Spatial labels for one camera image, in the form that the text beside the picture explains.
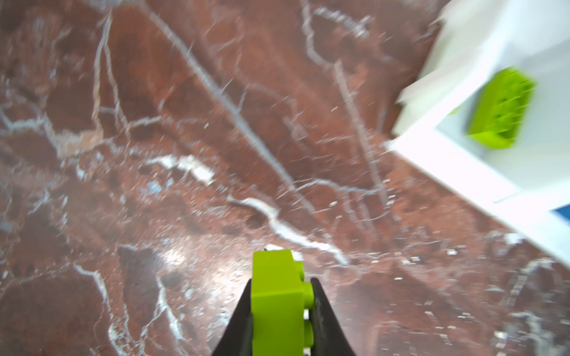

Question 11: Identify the white three-compartment bin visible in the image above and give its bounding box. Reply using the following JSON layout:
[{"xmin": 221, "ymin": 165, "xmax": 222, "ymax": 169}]
[{"xmin": 392, "ymin": 1, "xmax": 569, "ymax": 265}]

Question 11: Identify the blue lego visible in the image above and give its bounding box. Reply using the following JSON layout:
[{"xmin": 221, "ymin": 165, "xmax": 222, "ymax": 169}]
[{"xmin": 552, "ymin": 204, "xmax": 570, "ymax": 222}]

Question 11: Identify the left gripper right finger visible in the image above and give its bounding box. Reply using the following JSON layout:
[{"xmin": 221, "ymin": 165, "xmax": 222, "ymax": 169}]
[{"xmin": 309, "ymin": 277, "xmax": 356, "ymax": 356}]

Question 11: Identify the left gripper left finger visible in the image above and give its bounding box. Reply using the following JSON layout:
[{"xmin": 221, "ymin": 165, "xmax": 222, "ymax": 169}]
[{"xmin": 212, "ymin": 280, "xmax": 253, "ymax": 356}]

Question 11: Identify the green lego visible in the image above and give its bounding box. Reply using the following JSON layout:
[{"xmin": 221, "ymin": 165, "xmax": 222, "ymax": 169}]
[
  {"xmin": 251, "ymin": 250, "xmax": 315, "ymax": 356},
  {"xmin": 467, "ymin": 67, "xmax": 536, "ymax": 150}
]

